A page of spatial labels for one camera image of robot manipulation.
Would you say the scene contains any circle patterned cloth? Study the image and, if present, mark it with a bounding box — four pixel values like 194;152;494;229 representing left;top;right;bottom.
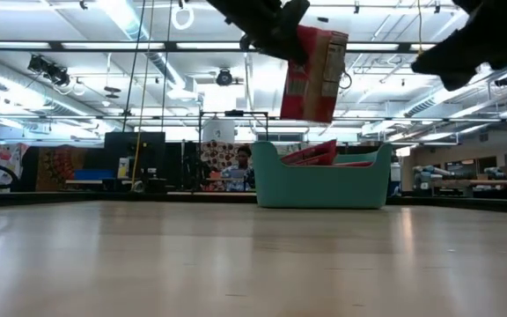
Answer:
199;140;254;193

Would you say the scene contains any black ceiling equipment cluster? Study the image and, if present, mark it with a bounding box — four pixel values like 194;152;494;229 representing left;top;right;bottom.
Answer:
26;54;71;88

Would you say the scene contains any red orange patterned cloth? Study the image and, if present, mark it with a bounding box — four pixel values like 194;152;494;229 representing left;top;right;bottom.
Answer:
35;144;88;193

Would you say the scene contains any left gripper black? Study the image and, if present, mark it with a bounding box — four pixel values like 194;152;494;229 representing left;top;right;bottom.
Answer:
206;0;312;65

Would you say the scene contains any person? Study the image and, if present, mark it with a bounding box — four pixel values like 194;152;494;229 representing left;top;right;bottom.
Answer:
221;144;257;193

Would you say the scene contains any white cylinder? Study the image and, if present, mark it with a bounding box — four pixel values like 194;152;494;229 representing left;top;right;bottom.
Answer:
202;118;237;144

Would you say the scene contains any black dome ceiling fixture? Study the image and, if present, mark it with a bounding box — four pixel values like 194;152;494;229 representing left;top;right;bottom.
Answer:
216;68;234;88

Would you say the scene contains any floral patterned cloth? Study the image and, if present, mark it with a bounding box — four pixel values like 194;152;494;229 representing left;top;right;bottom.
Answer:
0;141;30;186

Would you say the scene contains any yellow and white carton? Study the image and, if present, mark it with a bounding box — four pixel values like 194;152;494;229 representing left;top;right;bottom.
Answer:
116;157;130;180

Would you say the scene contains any black tube stand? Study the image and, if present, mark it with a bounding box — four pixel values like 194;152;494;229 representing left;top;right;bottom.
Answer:
197;109;270;193

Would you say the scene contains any thin black hanging cable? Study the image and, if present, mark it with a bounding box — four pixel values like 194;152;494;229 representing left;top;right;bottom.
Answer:
122;0;147;133
160;0;173;133

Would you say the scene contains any blue box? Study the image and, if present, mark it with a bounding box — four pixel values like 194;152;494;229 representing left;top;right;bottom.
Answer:
73;168;114;181

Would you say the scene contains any white hanging ring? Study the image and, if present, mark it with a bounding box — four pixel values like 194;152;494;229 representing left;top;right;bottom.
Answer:
171;2;196;32

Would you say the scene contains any black aluminium table frame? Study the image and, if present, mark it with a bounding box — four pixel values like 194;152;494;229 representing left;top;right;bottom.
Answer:
0;188;507;215

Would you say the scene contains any wooden background workbench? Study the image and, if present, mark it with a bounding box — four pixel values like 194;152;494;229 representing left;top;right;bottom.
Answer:
431;178;507;200

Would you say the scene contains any yellow hanging rope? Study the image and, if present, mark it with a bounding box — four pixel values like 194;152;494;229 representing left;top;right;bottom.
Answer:
130;0;156;188

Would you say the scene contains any teal plastic basket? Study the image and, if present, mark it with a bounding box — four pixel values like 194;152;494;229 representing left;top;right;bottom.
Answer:
251;140;393;210

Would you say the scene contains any black cabinet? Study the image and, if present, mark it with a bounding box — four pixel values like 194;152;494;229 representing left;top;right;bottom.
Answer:
103;130;166;194

